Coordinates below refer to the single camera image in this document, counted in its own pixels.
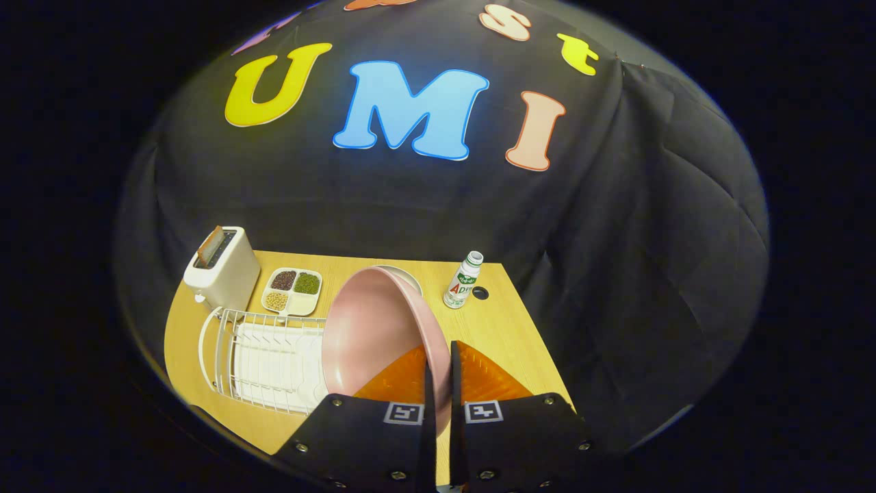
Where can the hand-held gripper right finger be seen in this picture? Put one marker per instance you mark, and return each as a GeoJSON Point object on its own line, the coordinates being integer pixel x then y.
{"type": "Point", "coordinates": [455, 438]}

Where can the white divided snack dish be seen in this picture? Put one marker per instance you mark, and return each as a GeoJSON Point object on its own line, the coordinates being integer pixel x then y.
{"type": "Point", "coordinates": [301, 302]}

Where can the white toaster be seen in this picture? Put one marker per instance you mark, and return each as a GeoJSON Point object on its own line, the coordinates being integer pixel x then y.
{"type": "Point", "coordinates": [226, 281]}

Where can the black backdrop cloth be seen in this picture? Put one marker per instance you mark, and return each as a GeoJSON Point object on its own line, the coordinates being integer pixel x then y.
{"type": "Point", "coordinates": [383, 205]}

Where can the brown toast slice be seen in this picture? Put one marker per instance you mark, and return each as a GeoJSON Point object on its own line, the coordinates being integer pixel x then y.
{"type": "Point", "coordinates": [209, 248]}

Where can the dark red beans heap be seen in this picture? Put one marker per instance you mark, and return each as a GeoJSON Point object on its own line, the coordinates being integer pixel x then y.
{"type": "Point", "coordinates": [283, 280]}

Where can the grey plate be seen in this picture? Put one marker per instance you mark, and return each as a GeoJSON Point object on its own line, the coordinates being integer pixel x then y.
{"type": "Point", "coordinates": [405, 274]}

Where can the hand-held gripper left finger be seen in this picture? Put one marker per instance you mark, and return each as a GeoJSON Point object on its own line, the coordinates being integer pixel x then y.
{"type": "Point", "coordinates": [369, 445]}

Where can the yellow soybeans heap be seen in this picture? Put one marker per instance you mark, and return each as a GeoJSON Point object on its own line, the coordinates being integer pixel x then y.
{"type": "Point", "coordinates": [276, 300]}

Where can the green beans heap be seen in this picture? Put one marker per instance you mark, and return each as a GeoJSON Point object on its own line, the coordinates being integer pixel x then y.
{"type": "Point", "coordinates": [307, 283]}

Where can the white green-label drink bottle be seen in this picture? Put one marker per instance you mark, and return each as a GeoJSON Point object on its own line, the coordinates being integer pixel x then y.
{"type": "Point", "coordinates": [460, 287]}

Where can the pink plate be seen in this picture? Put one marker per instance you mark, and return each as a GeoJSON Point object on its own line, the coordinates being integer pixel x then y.
{"type": "Point", "coordinates": [369, 329]}

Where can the black table grommet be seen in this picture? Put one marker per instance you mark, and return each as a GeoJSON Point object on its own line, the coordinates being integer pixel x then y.
{"type": "Point", "coordinates": [480, 293]}

